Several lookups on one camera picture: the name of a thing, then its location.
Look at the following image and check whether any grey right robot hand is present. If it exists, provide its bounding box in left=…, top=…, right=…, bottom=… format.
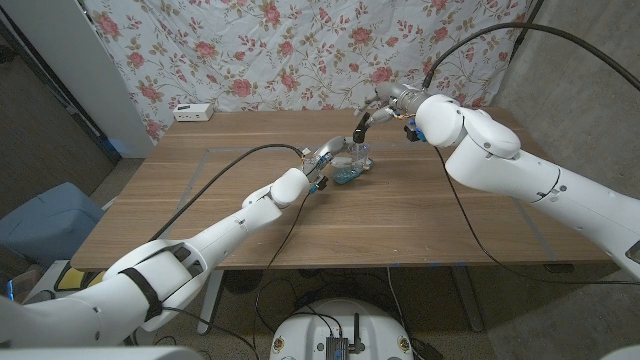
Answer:
left=353, top=81, right=431, bottom=126

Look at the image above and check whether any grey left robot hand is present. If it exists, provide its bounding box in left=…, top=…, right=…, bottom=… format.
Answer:
left=301, top=135, right=374, bottom=177

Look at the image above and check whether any clear plastic bottle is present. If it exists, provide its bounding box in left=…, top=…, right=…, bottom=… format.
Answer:
left=347, top=142, right=374, bottom=171

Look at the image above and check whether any black trigger spray cap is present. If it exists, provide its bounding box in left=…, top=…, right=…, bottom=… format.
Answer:
left=352, top=112, right=372, bottom=145

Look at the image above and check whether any teal toy phone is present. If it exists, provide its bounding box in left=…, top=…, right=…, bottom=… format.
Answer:
left=332, top=166, right=366, bottom=185

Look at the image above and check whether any floral backdrop cloth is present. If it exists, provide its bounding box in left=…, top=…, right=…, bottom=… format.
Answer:
left=82, top=0, right=534, bottom=144

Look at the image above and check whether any white power strip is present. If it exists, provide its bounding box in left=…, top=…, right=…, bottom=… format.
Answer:
left=172, top=102, right=215, bottom=123

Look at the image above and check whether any black round floor fan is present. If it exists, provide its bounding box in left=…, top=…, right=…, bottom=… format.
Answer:
left=222, top=269, right=264, bottom=295

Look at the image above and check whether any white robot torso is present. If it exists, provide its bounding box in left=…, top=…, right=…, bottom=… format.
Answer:
left=268, top=298, right=415, bottom=360

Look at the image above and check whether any white table leg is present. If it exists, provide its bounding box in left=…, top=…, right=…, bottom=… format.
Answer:
left=197, top=269, right=225, bottom=336

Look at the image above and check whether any grey table leg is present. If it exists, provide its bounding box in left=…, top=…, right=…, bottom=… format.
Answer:
left=452, top=264, right=485, bottom=334

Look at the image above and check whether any white partition board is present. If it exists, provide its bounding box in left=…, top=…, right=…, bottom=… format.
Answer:
left=0, top=0, right=155, bottom=160

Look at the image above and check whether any blue storage bin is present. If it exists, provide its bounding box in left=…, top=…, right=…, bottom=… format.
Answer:
left=0, top=181, right=105, bottom=269

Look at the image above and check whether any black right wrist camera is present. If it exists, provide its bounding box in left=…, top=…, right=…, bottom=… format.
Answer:
left=403, top=121, right=427, bottom=144

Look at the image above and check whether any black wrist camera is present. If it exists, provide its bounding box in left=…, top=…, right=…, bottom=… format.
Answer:
left=403, top=121, right=427, bottom=144
left=307, top=174, right=329, bottom=195

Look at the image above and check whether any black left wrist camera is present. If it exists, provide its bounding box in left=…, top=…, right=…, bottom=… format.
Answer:
left=307, top=174, right=329, bottom=195

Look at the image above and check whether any thin black left wrist cable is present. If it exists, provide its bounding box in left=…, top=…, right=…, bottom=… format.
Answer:
left=249, top=191, right=314, bottom=359

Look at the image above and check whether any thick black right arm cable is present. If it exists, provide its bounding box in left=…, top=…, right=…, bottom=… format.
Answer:
left=422, top=22, right=640, bottom=94

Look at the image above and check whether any grey floor cable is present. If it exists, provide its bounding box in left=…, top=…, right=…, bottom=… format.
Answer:
left=386, top=266, right=407, bottom=324

